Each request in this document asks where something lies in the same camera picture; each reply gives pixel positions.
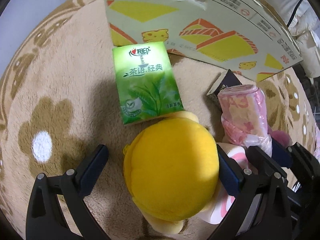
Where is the pink swirl roll plush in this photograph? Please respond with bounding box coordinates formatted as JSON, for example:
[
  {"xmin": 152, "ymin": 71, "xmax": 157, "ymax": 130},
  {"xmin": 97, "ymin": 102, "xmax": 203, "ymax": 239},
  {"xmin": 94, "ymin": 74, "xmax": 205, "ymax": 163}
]
[{"xmin": 197, "ymin": 142, "xmax": 253, "ymax": 225}]

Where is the pink plush bear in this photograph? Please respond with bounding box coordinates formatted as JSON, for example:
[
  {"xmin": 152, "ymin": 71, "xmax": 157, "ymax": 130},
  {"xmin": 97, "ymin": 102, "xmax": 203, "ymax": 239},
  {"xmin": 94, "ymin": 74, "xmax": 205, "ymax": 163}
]
[{"xmin": 268, "ymin": 127, "xmax": 292, "ymax": 148}]

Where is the pink cloth roll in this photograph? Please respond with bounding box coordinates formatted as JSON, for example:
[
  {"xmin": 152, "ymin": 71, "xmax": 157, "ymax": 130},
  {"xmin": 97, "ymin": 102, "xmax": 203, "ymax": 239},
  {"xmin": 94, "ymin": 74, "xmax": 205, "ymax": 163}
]
[{"xmin": 217, "ymin": 85, "xmax": 272, "ymax": 156}]

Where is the yellow plush toy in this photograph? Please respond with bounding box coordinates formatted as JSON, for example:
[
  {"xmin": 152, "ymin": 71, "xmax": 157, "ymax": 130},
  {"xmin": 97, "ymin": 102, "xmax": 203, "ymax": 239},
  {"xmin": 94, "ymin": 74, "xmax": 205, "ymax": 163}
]
[{"xmin": 123, "ymin": 111, "xmax": 219, "ymax": 235}]

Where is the dark small book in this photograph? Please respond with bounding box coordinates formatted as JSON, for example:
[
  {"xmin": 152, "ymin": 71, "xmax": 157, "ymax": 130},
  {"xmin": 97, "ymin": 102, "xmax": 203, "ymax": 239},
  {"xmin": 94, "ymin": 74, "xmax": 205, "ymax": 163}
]
[{"xmin": 206, "ymin": 69, "xmax": 241, "ymax": 111}]

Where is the green tissue pack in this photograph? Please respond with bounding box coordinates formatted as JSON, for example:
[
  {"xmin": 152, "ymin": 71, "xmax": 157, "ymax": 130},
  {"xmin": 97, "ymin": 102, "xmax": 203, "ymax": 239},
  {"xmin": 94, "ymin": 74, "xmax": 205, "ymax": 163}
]
[{"xmin": 112, "ymin": 42, "xmax": 184, "ymax": 125}]

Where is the beige floral carpet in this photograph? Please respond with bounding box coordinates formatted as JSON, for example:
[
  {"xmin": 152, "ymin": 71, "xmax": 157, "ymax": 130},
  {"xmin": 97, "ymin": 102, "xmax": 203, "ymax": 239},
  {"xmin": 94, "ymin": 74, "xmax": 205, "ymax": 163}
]
[{"xmin": 1, "ymin": 0, "xmax": 316, "ymax": 239}]

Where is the cardboard box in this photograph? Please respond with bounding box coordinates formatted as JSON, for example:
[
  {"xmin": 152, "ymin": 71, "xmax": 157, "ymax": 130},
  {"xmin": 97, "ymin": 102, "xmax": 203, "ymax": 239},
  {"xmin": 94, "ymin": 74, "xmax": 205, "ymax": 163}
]
[{"xmin": 105, "ymin": 0, "xmax": 302, "ymax": 81}]

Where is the cream padded chair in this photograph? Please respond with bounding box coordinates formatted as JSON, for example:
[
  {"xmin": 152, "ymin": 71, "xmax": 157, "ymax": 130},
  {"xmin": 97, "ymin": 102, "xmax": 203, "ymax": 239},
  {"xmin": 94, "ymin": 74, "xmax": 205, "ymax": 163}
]
[{"xmin": 267, "ymin": 0, "xmax": 319, "ymax": 78}]

